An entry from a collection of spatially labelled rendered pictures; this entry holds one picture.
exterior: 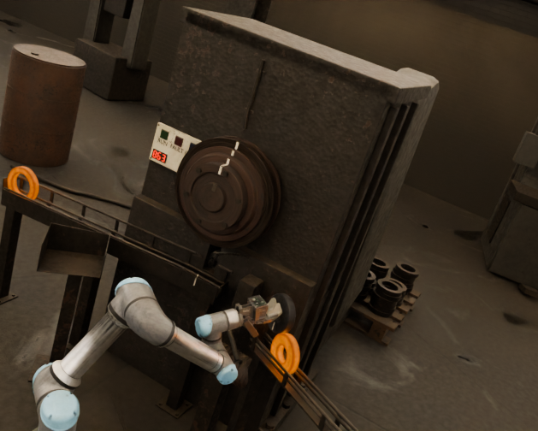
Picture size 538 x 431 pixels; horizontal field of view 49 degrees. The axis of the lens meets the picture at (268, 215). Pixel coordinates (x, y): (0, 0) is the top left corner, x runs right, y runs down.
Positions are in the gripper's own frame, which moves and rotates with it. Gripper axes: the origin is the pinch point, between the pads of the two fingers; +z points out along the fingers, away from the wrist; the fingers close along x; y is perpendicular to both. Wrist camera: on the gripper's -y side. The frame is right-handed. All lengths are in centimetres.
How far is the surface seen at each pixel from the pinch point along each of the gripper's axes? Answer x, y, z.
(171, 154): 82, 34, -16
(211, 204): 39, 29, -14
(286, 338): -11.2, -4.3, -3.7
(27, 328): 106, -65, -85
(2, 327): 108, -62, -96
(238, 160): 41, 47, -2
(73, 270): 66, -8, -66
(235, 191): 32.6, 37.0, -6.9
